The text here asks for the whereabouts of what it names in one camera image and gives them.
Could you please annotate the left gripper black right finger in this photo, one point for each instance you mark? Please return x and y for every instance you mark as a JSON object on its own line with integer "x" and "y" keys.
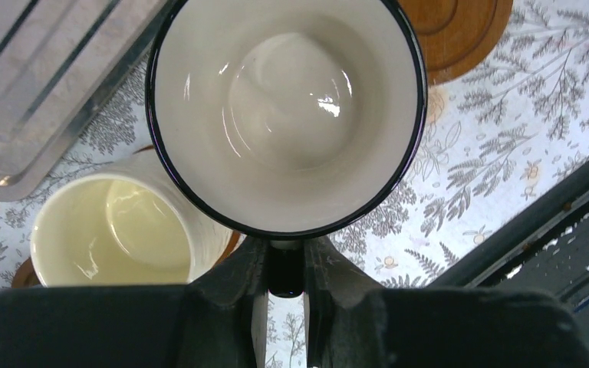
{"x": 353, "y": 321}

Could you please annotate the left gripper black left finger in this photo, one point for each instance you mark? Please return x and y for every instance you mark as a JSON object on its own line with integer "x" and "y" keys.
{"x": 216, "y": 321}

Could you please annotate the cream yellow mug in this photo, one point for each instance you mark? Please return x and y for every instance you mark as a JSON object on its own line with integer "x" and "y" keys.
{"x": 122, "y": 228}

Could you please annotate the brown wooden coaster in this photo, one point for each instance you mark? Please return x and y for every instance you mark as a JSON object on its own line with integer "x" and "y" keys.
{"x": 456, "y": 35}
{"x": 25, "y": 277}

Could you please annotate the white ribbed mug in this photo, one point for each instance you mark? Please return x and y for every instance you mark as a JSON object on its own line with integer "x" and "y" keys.
{"x": 286, "y": 120}

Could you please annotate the metal serving tray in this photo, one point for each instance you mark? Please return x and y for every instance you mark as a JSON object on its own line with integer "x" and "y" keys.
{"x": 60, "y": 60}

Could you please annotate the floral tablecloth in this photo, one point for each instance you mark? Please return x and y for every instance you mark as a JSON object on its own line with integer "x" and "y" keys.
{"x": 497, "y": 139}

